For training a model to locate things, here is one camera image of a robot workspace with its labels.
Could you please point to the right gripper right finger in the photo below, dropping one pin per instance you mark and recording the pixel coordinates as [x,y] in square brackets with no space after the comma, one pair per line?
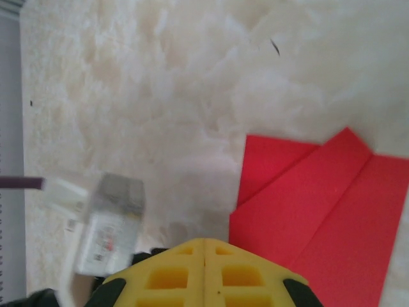
[243,281]

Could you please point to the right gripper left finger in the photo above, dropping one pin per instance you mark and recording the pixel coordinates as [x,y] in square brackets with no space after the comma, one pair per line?
[166,281]

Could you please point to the red square paper sheet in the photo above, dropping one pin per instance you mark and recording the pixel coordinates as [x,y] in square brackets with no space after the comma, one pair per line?
[319,208]

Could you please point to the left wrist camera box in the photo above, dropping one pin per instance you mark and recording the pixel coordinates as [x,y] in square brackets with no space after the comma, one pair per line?
[112,224]

